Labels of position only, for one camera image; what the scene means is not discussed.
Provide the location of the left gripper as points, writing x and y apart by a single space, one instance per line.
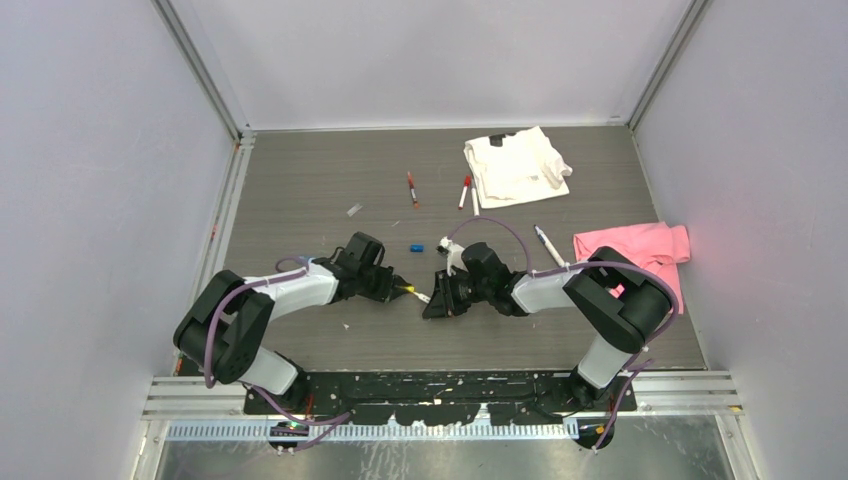
391 285

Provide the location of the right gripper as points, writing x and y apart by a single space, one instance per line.
444 303

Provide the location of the white pen yellow end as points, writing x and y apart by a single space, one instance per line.
424 298

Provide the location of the white red marker pen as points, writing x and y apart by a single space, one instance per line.
462 199

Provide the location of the white acrylic marker grey tip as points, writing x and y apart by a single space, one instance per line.
475 202

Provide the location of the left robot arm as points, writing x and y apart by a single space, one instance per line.
224 328

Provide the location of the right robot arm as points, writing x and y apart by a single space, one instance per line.
625 304

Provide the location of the clear pen cap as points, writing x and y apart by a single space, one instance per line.
354 210

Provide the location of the orange brown gel pen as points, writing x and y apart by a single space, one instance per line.
412 191

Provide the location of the white blue marker pen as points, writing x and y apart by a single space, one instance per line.
549 246

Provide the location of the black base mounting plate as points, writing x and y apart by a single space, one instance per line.
440 398

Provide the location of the white folded cloth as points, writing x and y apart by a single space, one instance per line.
516 168

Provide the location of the pink cloth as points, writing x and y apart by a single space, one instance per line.
655 247

